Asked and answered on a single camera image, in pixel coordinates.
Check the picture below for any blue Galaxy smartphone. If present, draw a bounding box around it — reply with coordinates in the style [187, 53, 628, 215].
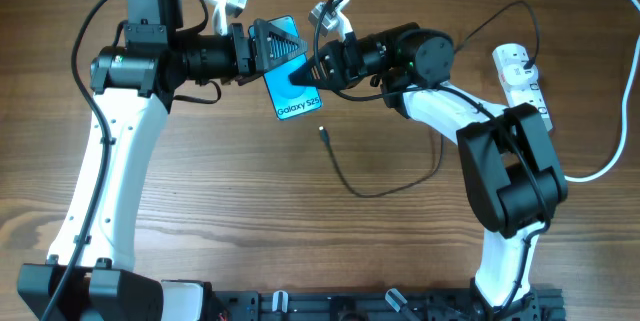
[263, 15, 322, 120]

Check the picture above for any black USB charging cable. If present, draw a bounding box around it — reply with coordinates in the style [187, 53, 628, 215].
[318, 0, 542, 199]

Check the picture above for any white power strip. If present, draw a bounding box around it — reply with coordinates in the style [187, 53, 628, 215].
[492, 43, 553, 132]

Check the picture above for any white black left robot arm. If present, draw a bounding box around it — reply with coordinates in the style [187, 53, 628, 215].
[17, 0, 307, 320]

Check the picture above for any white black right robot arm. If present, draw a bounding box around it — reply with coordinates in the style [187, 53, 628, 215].
[289, 23, 568, 319]

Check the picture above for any white USB charger adapter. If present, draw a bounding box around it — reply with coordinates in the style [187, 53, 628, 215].
[499, 63, 539, 91]

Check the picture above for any white power strip cord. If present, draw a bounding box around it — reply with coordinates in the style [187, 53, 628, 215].
[563, 0, 640, 184]

